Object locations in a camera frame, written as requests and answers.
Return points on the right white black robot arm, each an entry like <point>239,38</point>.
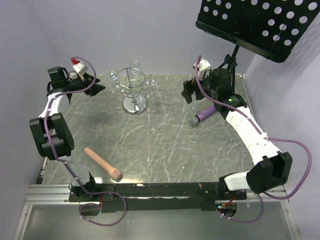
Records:
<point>271,166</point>

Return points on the purple glitter microphone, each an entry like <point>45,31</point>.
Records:
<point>196,119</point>

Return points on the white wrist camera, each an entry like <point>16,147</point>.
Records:
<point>202,67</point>
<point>79,67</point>

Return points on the clear wine glass back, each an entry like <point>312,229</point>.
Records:
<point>135,64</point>

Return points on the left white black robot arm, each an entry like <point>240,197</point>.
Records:
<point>51,134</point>

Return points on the chrome wine glass rack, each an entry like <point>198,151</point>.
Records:
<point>133,103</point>

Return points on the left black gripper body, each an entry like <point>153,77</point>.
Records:
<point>78,84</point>

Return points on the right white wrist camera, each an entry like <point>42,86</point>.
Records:
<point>202,67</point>

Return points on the black perforated music stand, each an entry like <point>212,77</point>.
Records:
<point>281,33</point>

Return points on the clear wine glass front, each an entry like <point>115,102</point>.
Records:
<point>191,109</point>

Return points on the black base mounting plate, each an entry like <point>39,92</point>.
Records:
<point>158,196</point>

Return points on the beige pink microphone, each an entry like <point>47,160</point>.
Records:
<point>113,172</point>

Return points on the clear wine glass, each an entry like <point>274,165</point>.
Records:
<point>151,79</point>
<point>135,64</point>
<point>111,75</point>
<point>191,109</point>

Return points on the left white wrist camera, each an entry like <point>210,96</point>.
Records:
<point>79,67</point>

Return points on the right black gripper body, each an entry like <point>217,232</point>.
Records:
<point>206,84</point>

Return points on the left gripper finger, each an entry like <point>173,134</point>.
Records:
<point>89,79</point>
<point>95,89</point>

